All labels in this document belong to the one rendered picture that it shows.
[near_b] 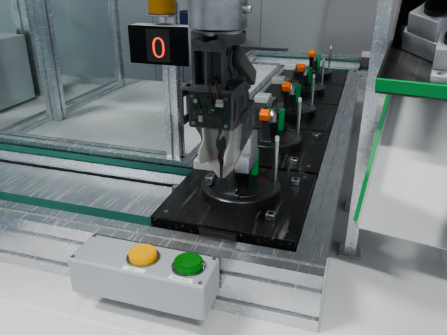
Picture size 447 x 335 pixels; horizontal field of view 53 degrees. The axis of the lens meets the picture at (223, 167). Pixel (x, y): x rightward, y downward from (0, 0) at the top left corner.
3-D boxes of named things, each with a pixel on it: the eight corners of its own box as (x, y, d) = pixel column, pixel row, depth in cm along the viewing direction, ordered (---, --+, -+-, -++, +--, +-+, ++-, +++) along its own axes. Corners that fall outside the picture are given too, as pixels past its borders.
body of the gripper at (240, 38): (179, 130, 59) (175, 35, 54) (201, 111, 66) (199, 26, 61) (235, 136, 57) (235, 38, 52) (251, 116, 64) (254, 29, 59)
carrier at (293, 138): (316, 180, 89) (322, 120, 84) (203, 165, 96) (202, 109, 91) (328, 139, 110) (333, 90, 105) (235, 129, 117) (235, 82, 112)
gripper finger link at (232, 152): (211, 191, 63) (211, 128, 59) (224, 173, 68) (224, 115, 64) (233, 193, 62) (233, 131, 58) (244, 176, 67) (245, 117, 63)
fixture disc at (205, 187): (271, 219, 72) (271, 207, 71) (189, 205, 76) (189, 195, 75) (286, 181, 84) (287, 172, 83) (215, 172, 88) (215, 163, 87)
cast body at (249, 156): (248, 175, 74) (249, 135, 71) (223, 171, 75) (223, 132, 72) (260, 155, 81) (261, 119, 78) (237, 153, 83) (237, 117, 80)
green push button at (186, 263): (197, 282, 60) (196, 270, 59) (169, 277, 61) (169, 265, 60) (207, 265, 64) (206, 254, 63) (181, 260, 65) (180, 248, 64)
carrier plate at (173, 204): (295, 252, 67) (297, 239, 66) (150, 226, 74) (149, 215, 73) (315, 183, 88) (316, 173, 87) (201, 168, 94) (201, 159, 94)
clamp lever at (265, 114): (269, 142, 95) (268, 115, 90) (260, 141, 96) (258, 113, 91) (273, 131, 98) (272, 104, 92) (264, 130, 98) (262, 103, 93)
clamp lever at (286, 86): (289, 110, 117) (289, 86, 111) (282, 110, 117) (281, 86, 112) (292, 102, 119) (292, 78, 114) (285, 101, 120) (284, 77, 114)
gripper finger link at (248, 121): (219, 148, 65) (219, 89, 61) (223, 143, 66) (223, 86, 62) (251, 151, 63) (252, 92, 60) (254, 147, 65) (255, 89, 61)
